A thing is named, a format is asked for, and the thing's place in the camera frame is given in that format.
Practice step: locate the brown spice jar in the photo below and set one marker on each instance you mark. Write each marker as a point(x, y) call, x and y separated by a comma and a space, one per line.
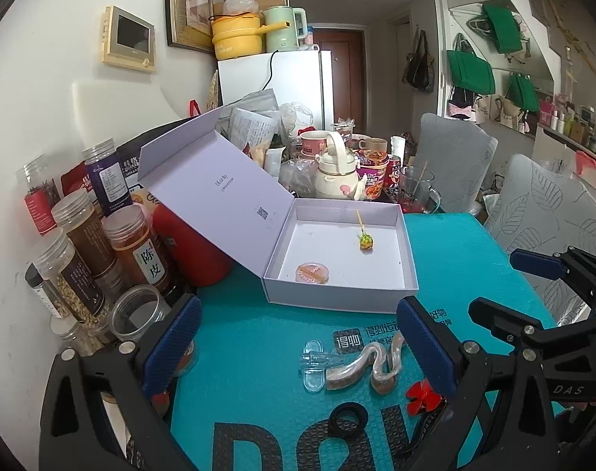
point(89, 245)

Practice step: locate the dark hanging bag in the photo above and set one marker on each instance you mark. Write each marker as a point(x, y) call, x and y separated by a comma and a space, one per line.
point(418, 66)

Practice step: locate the lollipop with yellow stick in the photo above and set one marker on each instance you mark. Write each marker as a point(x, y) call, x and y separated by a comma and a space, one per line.
point(365, 243)

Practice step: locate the white plastic bag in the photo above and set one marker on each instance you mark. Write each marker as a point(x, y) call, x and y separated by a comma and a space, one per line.
point(239, 2)

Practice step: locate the seed jar dark label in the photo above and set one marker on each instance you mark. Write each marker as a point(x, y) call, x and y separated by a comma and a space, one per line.
point(77, 284)

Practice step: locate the lavender gift box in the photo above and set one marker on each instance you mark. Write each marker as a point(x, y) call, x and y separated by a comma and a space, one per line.
point(214, 181)

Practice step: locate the green electric kettle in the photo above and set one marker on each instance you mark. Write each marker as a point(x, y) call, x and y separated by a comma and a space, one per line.
point(283, 29)

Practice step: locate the red drink can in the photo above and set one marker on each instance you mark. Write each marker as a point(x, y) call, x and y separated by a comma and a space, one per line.
point(392, 171)

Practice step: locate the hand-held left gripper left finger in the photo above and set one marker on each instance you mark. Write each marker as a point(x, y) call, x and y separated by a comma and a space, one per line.
point(175, 348)

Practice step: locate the wide clear plastic jar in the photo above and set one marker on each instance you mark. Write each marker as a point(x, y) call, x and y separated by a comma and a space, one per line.
point(131, 311)

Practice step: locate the green tote bag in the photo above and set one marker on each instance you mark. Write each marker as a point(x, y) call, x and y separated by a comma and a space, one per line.
point(521, 93)
point(470, 73)
point(504, 27)

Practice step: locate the teal bubble mat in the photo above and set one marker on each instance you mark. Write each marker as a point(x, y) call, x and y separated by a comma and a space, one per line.
point(258, 353)

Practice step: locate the pink mug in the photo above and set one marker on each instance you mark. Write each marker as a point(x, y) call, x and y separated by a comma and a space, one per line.
point(312, 144)

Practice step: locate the wall intercom panel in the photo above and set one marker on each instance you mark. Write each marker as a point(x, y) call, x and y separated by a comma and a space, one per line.
point(128, 39)

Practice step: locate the clear jar red label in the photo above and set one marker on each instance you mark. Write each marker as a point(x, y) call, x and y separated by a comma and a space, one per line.
point(38, 206)

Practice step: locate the white teapot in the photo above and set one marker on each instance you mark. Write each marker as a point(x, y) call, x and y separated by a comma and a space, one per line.
point(335, 181)

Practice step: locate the red flower hair clip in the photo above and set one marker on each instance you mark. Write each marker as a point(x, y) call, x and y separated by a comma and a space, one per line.
point(418, 395)

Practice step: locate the brown mug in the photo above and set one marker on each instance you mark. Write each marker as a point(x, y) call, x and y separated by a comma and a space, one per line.
point(374, 144)

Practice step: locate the clear plastic hair clip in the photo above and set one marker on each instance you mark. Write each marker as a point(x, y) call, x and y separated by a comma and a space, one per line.
point(311, 380)

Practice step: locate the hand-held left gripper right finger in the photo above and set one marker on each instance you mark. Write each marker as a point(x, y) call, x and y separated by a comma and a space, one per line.
point(425, 348)

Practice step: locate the glass mug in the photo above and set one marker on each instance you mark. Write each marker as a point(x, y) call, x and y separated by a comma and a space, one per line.
point(416, 191)

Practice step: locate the printed paper sheet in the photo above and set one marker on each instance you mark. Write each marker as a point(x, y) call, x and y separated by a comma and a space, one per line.
point(251, 127)

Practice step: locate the brown door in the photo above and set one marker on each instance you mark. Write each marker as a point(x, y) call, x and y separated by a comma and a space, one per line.
point(344, 83)

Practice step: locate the yellow cooking pot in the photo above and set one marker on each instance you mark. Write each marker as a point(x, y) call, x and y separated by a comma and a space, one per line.
point(234, 41)

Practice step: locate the small black-capped bottle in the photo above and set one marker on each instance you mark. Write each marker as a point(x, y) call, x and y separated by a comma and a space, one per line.
point(40, 292)

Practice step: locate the red canister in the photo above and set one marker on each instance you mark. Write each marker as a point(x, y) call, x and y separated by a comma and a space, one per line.
point(195, 255)

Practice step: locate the clear plastic bag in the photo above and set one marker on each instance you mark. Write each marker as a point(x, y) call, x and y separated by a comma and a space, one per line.
point(298, 115)

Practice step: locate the instant noodle cup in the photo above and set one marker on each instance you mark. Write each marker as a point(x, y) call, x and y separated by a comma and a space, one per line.
point(371, 181)

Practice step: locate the grey chair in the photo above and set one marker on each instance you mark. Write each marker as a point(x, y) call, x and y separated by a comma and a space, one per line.
point(455, 157)

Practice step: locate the white refrigerator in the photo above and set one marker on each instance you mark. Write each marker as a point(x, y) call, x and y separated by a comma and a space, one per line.
point(298, 88)

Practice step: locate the framed picture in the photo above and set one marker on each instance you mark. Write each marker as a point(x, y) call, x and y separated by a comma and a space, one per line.
point(190, 0)

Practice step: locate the row of bottles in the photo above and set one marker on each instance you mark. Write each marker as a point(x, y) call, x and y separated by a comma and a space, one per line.
point(582, 127)

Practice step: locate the orange spice jar white label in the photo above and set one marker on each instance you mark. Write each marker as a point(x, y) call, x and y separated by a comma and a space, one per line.
point(141, 255)

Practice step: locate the dark blue labelled jar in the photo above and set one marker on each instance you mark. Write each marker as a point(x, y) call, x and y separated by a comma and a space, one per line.
point(109, 181)

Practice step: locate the leaf-pattern chair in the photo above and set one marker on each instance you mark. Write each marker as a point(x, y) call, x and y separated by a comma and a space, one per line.
point(533, 206)

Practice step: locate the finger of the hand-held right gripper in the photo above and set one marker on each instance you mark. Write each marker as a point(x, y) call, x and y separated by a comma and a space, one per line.
point(536, 264)
point(504, 321)

